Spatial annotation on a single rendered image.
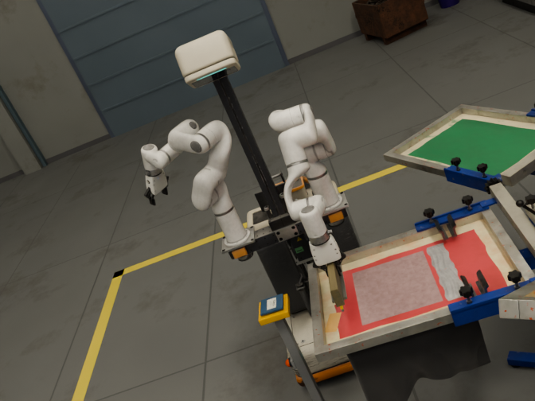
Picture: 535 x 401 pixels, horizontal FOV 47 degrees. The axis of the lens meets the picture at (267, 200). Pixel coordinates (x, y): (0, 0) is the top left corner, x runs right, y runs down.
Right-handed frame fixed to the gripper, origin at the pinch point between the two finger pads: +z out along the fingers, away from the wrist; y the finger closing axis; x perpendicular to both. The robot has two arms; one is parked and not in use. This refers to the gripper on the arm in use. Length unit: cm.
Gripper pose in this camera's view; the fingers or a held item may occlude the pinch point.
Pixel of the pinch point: (333, 271)
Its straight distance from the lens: 237.7
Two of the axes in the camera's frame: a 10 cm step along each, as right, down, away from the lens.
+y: -9.3, 3.3, 1.8
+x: -0.1, 4.6, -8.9
